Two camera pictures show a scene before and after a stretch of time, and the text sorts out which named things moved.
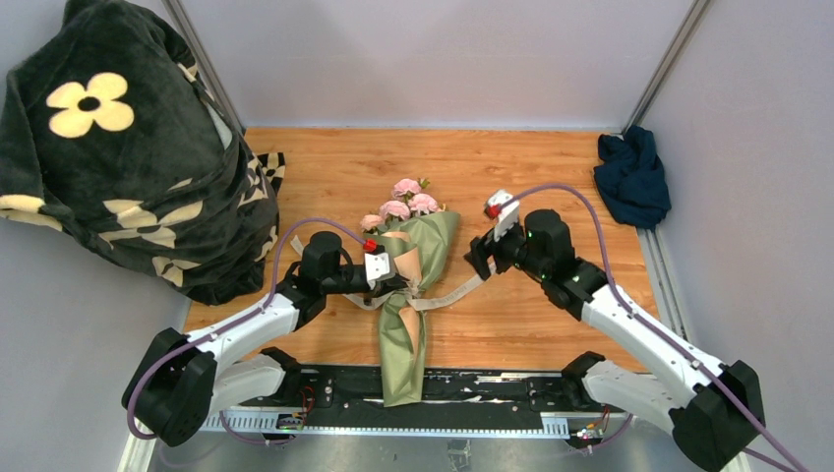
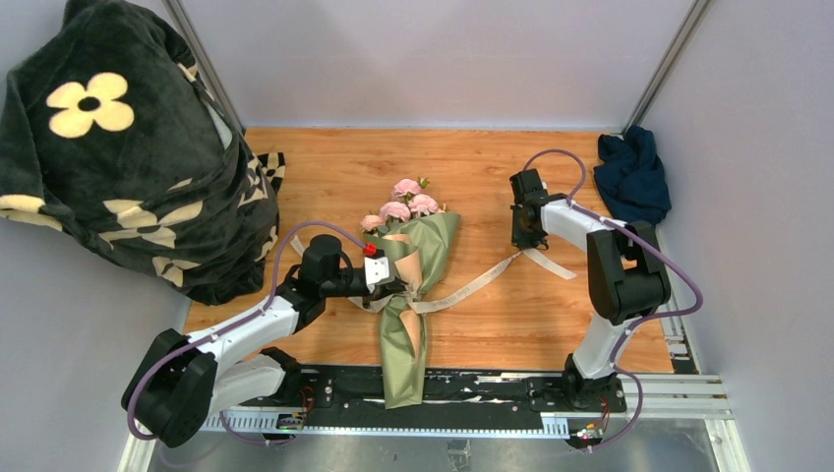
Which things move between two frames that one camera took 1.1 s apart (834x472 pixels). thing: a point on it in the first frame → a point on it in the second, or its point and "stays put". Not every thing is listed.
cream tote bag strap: [408, 300] stays put
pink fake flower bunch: [409, 203] stays put
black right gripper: [479, 255] → [521, 240]
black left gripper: [385, 287] stays put
